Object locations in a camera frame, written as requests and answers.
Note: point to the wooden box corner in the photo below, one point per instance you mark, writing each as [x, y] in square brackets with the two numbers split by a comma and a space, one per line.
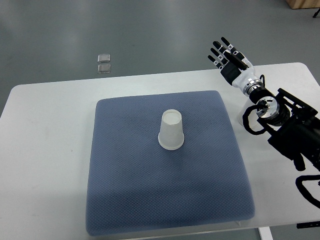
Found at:
[303, 4]

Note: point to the white table leg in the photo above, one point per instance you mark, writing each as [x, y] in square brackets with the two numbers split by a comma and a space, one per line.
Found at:
[265, 233]

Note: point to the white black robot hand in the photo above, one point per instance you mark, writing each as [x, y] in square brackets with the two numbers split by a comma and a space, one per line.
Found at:
[235, 68]

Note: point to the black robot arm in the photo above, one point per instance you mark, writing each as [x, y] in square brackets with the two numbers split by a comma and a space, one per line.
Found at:
[292, 124]

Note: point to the upper metal floor plate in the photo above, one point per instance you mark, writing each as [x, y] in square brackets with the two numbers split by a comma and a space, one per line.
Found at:
[104, 58]

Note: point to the black tripod leg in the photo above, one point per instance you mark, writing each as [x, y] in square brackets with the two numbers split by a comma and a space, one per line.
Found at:
[316, 13]

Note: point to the black table control panel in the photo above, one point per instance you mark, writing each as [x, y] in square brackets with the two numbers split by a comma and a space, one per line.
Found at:
[306, 225]

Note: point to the blue mesh cushion pad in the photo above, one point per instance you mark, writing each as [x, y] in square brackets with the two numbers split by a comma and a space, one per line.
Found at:
[136, 185]

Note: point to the white paper cup on cushion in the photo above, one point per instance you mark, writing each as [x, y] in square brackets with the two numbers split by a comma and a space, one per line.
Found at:
[171, 136]

